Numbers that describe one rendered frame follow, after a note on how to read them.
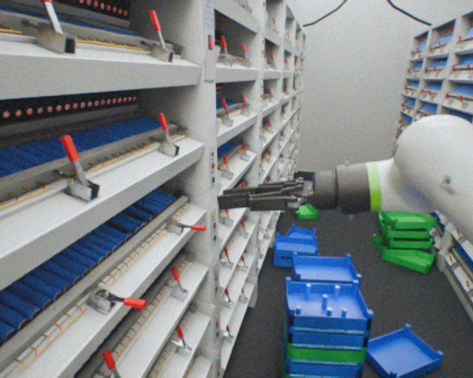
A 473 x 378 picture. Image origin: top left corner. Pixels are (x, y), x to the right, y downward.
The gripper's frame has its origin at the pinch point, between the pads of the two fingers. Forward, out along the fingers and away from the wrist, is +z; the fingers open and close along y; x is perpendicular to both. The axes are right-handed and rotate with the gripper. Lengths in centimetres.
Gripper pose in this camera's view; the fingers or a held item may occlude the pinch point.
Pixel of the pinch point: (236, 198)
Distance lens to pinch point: 67.0
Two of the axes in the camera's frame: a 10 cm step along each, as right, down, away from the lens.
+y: 2.8, -3.2, 9.0
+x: -1.8, -9.4, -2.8
